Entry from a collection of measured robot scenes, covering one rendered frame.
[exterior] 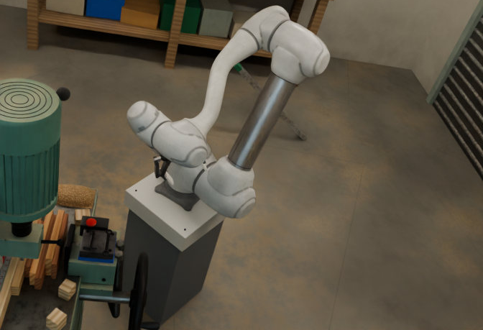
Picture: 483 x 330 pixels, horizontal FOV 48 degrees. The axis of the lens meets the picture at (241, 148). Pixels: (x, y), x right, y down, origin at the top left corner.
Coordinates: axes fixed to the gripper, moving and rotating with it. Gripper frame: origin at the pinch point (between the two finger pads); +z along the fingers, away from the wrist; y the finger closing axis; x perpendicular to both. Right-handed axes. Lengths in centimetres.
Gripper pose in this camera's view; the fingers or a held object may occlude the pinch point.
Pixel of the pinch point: (187, 173)
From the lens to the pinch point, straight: 201.4
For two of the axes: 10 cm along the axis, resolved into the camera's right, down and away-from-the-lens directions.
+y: -9.1, 3.9, 0.9
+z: 3.1, 5.2, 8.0
